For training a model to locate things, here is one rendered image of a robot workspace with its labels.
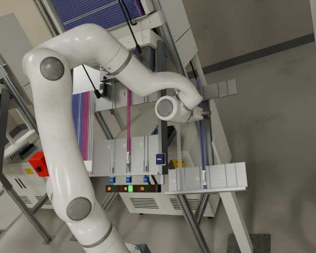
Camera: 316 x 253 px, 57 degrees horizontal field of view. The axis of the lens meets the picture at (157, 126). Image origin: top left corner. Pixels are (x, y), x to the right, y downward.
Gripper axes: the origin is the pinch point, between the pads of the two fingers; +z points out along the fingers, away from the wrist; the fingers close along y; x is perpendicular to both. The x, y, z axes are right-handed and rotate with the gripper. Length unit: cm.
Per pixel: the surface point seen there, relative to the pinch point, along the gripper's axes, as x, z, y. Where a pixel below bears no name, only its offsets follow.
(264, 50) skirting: -134, 316, -9
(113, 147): 6, 15, 55
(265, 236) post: 66, 70, -10
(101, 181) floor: 26, 123, 150
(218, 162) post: 19.7, 17.2, -2.1
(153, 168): 19.2, 12.3, 30.0
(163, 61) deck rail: -36.4, 18.0, 20.7
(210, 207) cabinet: 48, 71, 22
